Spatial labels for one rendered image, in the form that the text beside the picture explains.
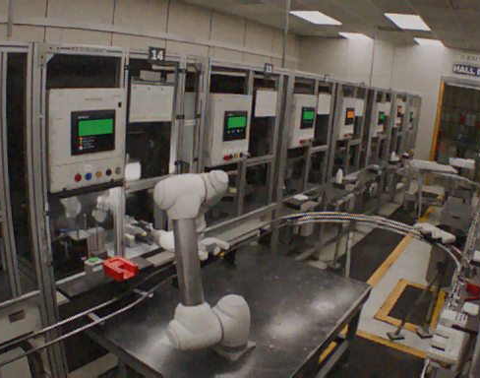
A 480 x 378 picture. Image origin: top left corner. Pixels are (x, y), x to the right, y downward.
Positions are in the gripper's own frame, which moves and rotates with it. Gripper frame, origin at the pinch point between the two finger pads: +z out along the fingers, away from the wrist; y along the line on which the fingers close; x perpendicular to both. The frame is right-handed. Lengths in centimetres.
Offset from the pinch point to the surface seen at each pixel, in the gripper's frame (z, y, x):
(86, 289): -27, -11, 55
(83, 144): -19, 57, 46
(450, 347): -179, -18, -18
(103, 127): -19, 64, 35
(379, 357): -130, -104, -116
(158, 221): 6.0, -2.7, -24.8
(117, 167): -17, 43, 25
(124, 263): -23.3, -6.2, 27.5
